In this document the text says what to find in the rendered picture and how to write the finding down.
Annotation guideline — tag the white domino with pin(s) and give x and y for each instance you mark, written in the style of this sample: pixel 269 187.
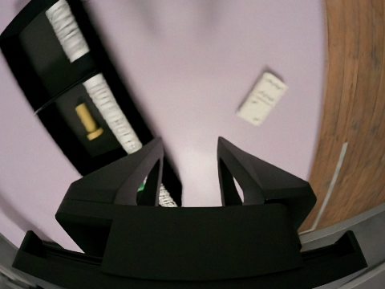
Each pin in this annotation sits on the white domino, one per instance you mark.
pixel 258 98

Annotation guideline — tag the black bin rack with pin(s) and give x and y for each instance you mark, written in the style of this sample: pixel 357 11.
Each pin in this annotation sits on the black bin rack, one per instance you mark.
pixel 38 71

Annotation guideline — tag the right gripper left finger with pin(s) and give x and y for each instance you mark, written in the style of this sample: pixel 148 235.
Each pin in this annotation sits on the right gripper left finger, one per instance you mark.
pixel 119 181

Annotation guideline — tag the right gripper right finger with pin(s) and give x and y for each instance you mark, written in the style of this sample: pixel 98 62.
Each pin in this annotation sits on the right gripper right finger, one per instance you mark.
pixel 260 182

